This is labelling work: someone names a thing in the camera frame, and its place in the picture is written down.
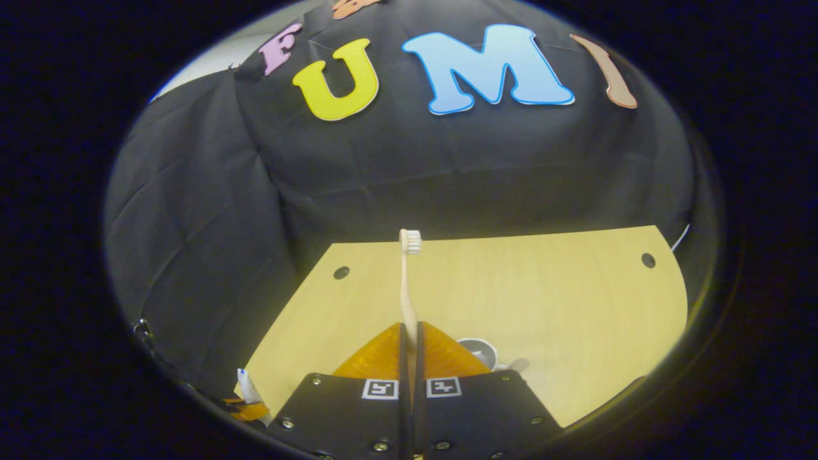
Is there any white toothpaste tube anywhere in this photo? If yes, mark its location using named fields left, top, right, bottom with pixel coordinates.
left=236, top=368, right=263, bottom=405

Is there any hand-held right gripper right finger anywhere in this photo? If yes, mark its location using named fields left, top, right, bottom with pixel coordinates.
left=412, top=321, right=564, bottom=460

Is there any light wooden desktop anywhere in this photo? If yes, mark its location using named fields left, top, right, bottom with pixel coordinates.
left=243, top=225, right=690, bottom=429

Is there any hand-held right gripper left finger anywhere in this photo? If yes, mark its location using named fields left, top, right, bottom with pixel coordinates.
left=265, top=323, right=410, bottom=460

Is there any white cup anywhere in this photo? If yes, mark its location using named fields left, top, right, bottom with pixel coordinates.
left=457, top=337, right=531, bottom=373

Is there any beige toothbrush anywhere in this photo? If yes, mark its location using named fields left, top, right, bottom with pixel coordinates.
left=399, top=229, right=423, bottom=358

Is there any black backdrop cloth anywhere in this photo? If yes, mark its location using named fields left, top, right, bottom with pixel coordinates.
left=102, top=0, right=698, bottom=400

